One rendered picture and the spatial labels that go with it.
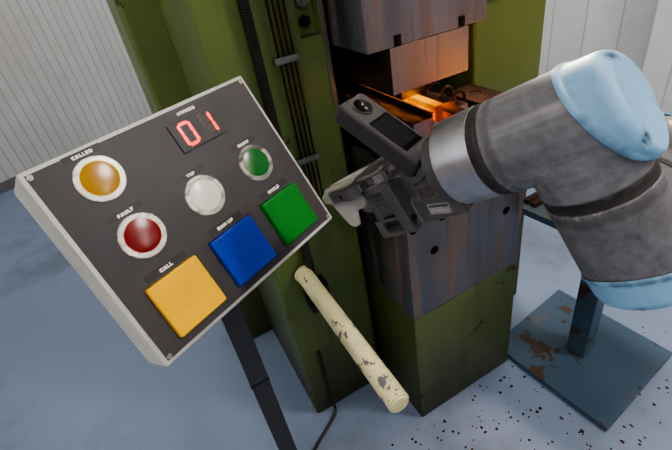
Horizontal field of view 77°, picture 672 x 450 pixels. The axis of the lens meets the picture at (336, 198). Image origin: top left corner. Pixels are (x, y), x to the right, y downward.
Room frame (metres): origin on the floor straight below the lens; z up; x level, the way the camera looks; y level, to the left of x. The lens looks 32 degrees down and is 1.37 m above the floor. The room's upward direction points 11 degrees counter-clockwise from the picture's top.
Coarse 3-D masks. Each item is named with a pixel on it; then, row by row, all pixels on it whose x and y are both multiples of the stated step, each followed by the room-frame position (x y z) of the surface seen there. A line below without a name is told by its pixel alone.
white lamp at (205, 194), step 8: (200, 184) 0.52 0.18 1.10; (208, 184) 0.53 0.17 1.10; (192, 192) 0.51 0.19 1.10; (200, 192) 0.52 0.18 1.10; (208, 192) 0.52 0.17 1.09; (216, 192) 0.53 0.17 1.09; (192, 200) 0.50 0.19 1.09; (200, 200) 0.51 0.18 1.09; (208, 200) 0.51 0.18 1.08; (216, 200) 0.52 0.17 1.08; (200, 208) 0.50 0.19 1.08; (208, 208) 0.51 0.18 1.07
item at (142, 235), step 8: (128, 224) 0.45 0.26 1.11; (136, 224) 0.45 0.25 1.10; (144, 224) 0.45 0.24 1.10; (152, 224) 0.46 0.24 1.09; (128, 232) 0.44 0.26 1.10; (136, 232) 0.44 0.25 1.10; (144, 232) 0.45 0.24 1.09; (152, 232) 0.45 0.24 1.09; (160, 232) 0.46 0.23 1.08; (128, 240) 0.43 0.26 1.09; (136, 240) 0.44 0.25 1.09; (144, 240) 0.44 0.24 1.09; (152, 240) 0.44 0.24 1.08; (160, 240) 0.45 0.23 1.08; (136, 248) 0.43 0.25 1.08; (144, 248) 0.43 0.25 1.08; (152, 248) 0.44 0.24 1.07
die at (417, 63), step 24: (336, 48) 1.04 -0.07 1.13; (408, 48) 0.85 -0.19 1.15; (432, 48) 0.87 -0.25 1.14; (456, 48) 0.89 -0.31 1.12; (336, 72) 1.06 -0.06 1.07; (360, 72) 0.94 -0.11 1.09; (384, 72) 0.85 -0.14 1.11; (408, 72) 0.84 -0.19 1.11; (432, 72) 0.87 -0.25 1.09; (456, 72) 0.89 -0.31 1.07
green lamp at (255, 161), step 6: (252, 150) 0.60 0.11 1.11; (258, 150) 0.61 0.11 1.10; (246, 156) 0.59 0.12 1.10; (252, 156) 0.59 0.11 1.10; (258, 156) 0.60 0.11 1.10; (264, 156) 0.61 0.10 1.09; (246, 162) 0.58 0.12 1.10; (252, 162) 0.59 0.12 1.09; (258, 162) 0.59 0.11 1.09; (264, 162) 0.60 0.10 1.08; (246, 168) 0.58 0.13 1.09; (252, 168) 0.58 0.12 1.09; (258, 168) 0.59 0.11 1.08; (264, 168) 0.59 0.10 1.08; (252, 174) 0.58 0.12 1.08; (258, 174) 0.58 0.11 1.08
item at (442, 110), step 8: (416, 96) 0.96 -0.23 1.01; (424, 96) 0.95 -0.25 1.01; (424, 104) 0.91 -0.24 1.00; (432, 104) 0.90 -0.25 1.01; (440, 104) 0.89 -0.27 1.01; (448, 104) 0.86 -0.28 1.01; (440, 112) 0.86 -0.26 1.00; (448, 112) 0.84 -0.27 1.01; (456, 112) 0.82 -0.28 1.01; (440, 120) 0.86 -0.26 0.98
